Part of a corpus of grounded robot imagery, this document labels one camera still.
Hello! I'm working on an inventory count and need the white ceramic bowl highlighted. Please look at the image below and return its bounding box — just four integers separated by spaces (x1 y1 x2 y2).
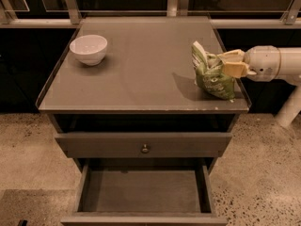
70 35 108 66

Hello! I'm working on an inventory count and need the grey drawer cabinet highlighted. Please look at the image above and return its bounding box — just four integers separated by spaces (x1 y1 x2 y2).
35 15 252 226

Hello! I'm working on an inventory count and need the grey top drawer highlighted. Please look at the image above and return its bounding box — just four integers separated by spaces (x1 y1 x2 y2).
55 132 232 158

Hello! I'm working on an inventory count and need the metal railing frame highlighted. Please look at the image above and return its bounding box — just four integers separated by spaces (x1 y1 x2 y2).
0 0 301 29

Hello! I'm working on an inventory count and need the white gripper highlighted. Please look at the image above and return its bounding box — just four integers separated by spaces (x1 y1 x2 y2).
218 45 280 82

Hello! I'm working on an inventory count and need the green jalapeno chip bag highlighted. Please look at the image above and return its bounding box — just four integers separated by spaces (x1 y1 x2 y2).
192 41 235 101

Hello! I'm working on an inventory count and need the open grey middle drawer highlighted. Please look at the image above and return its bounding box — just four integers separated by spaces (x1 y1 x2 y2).
61 158 228 226

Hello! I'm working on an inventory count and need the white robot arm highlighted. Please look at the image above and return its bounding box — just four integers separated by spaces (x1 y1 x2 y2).
218 45 301 127

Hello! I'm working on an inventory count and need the round metal drawer knob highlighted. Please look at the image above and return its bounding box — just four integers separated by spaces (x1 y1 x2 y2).
141 144 151 153

